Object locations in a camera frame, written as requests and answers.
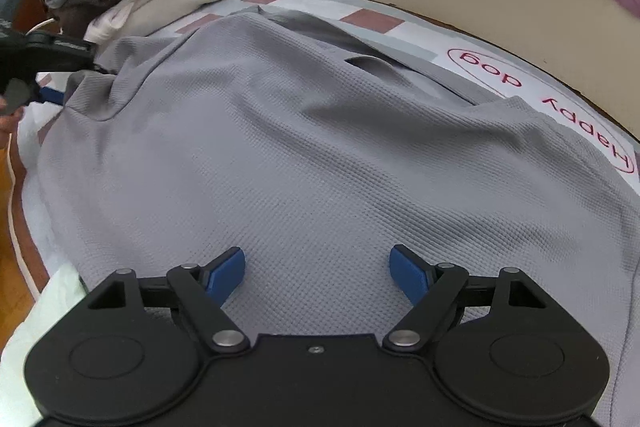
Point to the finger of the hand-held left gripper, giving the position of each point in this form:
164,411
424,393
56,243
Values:
50,96

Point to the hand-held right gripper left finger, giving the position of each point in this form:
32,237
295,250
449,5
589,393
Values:
225,274

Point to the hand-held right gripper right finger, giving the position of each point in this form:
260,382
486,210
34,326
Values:
407,274

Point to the grey waffle shirt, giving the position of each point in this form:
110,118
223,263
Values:
300,187

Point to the person's left hand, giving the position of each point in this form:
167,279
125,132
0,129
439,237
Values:
7,129

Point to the pale white cloth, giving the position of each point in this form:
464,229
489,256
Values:
35,337

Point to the cartoon printed mat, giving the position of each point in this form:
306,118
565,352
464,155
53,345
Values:
525,72

